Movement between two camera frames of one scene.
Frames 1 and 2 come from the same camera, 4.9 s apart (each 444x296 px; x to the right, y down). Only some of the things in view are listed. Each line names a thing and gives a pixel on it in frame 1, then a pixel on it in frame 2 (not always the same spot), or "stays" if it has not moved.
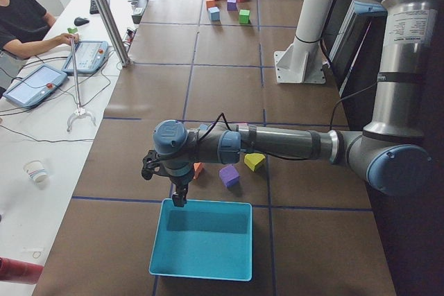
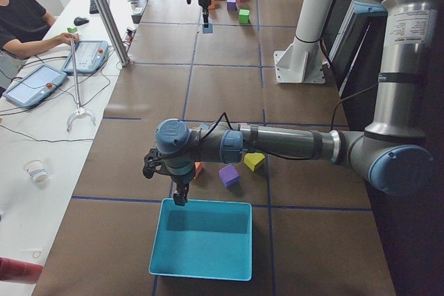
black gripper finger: x=177 y=200 stays
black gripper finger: x=182 y=194 stays
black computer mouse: x=80 y=21 stays
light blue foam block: x=214 y=13 → x=207 y=30
